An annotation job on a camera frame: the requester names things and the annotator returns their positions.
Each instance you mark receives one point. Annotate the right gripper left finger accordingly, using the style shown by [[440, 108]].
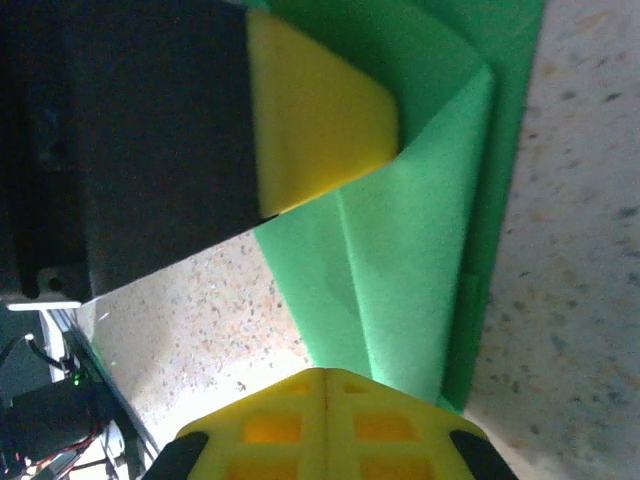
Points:
[[315, 425]]

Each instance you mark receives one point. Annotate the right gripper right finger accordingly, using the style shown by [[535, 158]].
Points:
[[340, 430]]

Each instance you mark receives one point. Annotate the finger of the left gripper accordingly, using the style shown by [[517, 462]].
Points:
[[310, 125]]

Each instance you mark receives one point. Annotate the aluminium frame rail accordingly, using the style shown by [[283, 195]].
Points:
[[100, 360]]

